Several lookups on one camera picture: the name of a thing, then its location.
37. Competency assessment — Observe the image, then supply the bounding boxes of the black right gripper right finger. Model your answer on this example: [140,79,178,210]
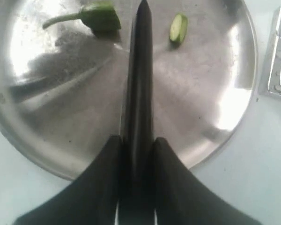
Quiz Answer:
[153,137,260,225]

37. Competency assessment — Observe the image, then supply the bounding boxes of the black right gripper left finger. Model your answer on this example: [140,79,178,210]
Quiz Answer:
[14,135,122,225]

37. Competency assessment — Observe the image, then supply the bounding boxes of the black handled knife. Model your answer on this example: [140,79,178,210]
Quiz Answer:
[118,0,155,225]

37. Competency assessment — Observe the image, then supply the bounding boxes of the green chili pepper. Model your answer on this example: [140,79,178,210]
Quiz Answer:
[42,0,121,32]

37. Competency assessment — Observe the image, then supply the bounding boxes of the green cucumber slice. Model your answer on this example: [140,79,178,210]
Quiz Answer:
[169,13,188,44]

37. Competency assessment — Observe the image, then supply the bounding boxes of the round steel plate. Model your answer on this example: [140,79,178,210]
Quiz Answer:
[0,0,257,180]

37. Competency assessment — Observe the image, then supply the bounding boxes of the chrome wire utensil holder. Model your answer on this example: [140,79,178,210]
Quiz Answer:
[259,6,281,99]

